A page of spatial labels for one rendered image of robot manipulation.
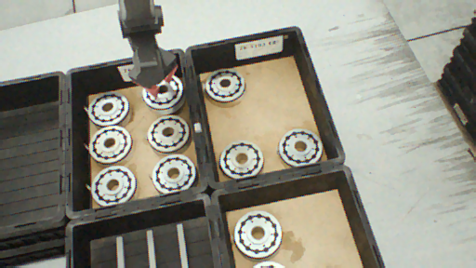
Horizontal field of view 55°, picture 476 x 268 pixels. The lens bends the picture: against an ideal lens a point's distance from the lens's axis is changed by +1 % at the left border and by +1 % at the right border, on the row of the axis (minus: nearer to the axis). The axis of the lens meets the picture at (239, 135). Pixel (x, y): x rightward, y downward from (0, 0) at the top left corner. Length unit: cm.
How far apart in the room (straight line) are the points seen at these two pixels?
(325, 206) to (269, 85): 36
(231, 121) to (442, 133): 58
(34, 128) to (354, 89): 88
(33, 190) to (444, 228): 100
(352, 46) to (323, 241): 68
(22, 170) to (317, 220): 72
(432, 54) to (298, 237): 161
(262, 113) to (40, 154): 56
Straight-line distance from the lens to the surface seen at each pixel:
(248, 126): 113
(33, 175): 121
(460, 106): 205
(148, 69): 92
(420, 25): 256
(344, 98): 135
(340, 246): 102
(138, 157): 113
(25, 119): 131
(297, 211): 103
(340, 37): 148
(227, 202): 99
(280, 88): 119
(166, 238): 104
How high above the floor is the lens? 180
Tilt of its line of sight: 61 degrees down
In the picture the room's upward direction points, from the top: 7 degrees counter-clockwise
